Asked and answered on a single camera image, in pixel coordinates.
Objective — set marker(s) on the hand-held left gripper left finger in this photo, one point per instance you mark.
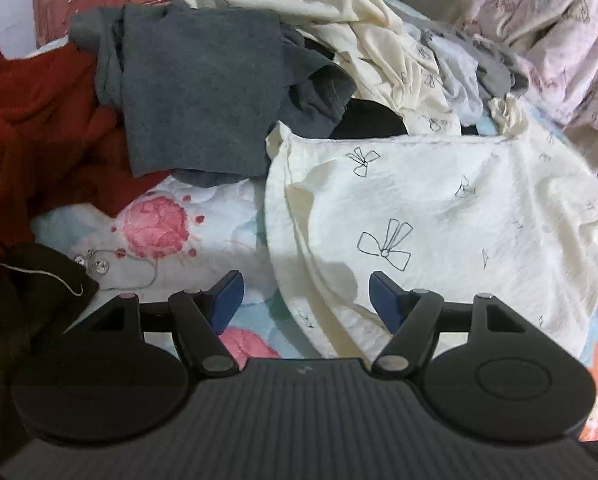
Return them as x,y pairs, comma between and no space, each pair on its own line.
229,292

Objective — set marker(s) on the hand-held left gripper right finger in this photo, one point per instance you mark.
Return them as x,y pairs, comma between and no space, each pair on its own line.
384,295

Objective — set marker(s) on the cream bow-print dress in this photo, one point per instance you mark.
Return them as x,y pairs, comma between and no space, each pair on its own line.
454,210

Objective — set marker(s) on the floral bedspread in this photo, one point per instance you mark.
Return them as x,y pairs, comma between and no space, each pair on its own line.
219,225

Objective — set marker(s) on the black garment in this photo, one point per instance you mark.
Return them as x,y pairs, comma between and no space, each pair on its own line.
369,120

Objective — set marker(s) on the dark grey shirt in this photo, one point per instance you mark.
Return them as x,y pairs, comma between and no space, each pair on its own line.
189,90

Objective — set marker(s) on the dark brown garment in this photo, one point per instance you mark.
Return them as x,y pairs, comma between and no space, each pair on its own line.
19,310

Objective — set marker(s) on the light blue-grey garment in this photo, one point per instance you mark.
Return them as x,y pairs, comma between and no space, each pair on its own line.
454,70

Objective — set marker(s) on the grey garment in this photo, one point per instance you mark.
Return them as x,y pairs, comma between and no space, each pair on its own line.
494,75

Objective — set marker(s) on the red garment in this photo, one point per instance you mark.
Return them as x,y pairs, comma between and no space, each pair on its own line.
39,135

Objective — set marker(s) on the beige fabric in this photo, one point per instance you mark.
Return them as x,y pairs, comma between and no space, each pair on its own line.
594,160

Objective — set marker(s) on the crumpled cream bow-print garment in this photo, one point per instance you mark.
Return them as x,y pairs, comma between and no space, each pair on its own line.
329,5

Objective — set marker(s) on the pink printed quilt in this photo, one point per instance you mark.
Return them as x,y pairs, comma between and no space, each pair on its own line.
554,10

